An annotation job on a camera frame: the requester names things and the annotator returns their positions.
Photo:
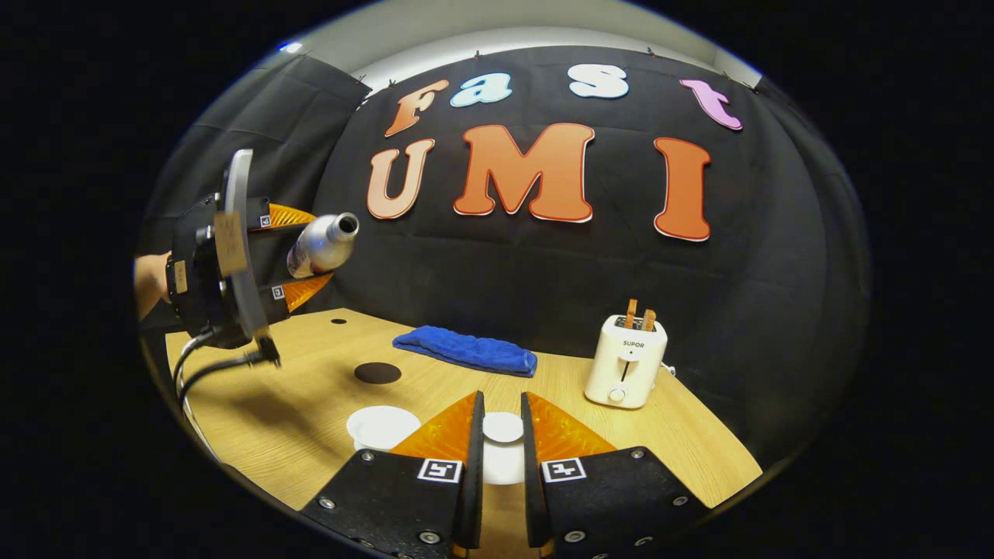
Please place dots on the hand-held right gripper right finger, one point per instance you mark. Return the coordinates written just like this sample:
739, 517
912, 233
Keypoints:
530, 481

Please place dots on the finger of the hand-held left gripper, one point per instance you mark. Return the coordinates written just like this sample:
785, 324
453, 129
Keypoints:
260, 213
299, 291

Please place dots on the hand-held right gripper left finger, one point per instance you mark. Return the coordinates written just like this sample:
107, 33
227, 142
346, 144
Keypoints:
475, 481

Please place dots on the silver water bottle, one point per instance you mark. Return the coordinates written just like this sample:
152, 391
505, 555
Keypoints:
318, 244

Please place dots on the dark round coaster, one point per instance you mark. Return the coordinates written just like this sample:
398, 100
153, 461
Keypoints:
377, 373

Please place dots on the blue towel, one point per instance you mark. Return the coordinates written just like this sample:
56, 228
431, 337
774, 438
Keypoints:
466, 349

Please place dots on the white toaster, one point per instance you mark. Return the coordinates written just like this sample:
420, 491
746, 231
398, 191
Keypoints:
621, 373

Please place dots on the brown toast slice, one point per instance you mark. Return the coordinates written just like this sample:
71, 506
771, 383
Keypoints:
631, 313
648, 320

